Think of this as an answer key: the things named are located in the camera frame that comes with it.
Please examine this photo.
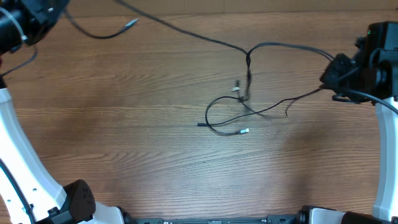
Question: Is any black cable bundle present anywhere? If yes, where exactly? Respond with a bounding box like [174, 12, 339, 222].
[113, 0, 336, 137]

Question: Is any separated black usb cable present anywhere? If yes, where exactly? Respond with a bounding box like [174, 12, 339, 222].
[62, 9, 140, 40]

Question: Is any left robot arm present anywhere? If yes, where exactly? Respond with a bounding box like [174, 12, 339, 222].
[1, 0, 127, 224]

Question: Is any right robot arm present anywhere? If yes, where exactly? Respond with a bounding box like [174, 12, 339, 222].
[294, 21, 397, 223]

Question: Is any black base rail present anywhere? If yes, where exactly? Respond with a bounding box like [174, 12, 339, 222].
[124, 215, 295, 224]

